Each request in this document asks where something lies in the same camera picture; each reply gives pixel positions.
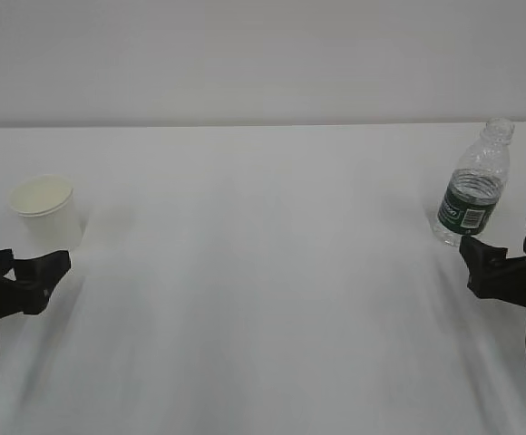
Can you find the white paper cup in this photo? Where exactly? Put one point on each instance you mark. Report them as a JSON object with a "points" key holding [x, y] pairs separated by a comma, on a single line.
{"points": [[46, 206]]}

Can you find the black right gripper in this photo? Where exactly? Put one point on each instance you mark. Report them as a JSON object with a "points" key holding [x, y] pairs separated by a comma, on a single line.
{"points": [[493, 275]]}

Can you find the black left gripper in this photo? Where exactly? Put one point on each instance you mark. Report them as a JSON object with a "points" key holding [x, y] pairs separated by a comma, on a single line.
{"points": [[35, 281]]}

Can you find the clear water bottle green label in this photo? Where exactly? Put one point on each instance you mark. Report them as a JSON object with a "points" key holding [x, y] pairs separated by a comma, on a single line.
{"points": [[476, 184]]}

